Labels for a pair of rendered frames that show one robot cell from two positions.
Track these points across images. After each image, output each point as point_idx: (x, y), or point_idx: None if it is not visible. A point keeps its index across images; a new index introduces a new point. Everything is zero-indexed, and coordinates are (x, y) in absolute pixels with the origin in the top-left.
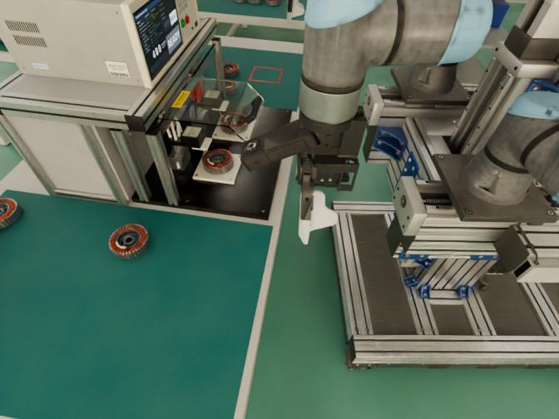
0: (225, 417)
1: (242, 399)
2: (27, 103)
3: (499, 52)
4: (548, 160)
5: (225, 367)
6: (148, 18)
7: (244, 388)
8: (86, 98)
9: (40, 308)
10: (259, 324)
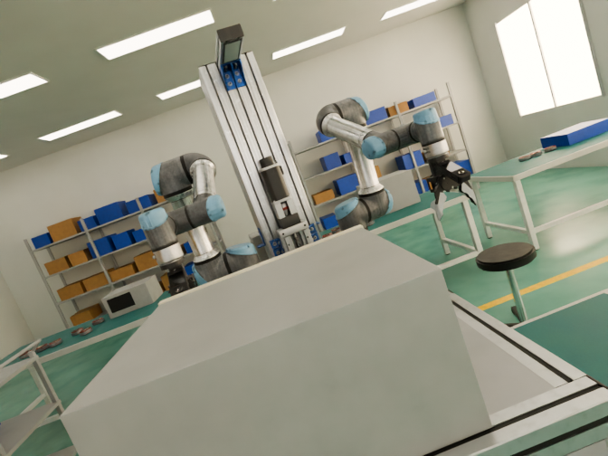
0: (588, 301)
1: (571, 304)
2: (535, 344)
3: (286, 232)
4: (376, 204)
5: (566, 316)
6: None
7: (565, 307)
8: (460, 324)
9: None
10: (521, 323)
